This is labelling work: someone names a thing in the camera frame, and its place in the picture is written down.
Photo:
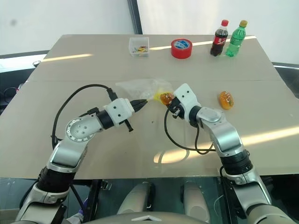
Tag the grey robot torso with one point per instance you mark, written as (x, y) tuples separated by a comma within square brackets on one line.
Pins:
[(144, 219)]

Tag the orange burger-shaped snack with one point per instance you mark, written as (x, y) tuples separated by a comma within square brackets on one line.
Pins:
[(165, 97), (226, 100)]

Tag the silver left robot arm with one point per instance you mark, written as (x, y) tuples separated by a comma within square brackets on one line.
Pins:
[(74, 130)]

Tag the clear plastic bag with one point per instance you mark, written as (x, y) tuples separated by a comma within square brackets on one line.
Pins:
[(142, 88)]

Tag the small coloured clips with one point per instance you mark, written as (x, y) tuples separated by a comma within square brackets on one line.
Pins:
[(141, 49)]

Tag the red tape roll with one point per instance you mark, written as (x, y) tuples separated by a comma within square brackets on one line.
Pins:
[(181, 48)]

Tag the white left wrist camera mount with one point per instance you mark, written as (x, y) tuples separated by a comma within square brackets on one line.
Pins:
[(119, 109)]

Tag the clear plastic box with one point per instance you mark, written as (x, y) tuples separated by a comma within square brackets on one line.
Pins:
[(139, 46)]

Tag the dark vertical post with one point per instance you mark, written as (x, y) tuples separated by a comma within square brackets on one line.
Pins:
[(136, 16)]

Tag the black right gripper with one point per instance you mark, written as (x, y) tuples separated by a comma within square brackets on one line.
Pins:
[(176, 109)]

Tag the green soda bottle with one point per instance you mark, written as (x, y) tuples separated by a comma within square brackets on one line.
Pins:
[(235, 40)]

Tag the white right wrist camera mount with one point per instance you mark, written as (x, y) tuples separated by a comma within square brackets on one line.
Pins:
[(187, 98)]

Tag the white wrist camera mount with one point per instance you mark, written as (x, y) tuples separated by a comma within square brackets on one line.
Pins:
[(187, 98), (119, 109)]

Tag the cola bottle with red cap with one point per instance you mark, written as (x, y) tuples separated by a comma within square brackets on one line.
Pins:
[(219, 39)]

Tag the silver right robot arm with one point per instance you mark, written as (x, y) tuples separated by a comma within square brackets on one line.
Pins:
[(222, 135)]

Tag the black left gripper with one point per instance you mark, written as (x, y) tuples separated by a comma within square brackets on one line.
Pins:
[(133, 107)]

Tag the black equipment beside table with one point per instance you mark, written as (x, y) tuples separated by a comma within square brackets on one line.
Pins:
[(14, 77)]

